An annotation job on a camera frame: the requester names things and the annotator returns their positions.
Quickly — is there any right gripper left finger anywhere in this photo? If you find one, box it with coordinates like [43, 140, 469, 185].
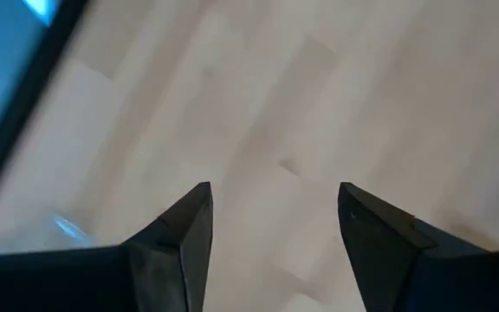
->
[0, 181, 214, 312]

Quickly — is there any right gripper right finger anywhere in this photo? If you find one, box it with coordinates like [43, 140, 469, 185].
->
[337, 181, 499, 312]

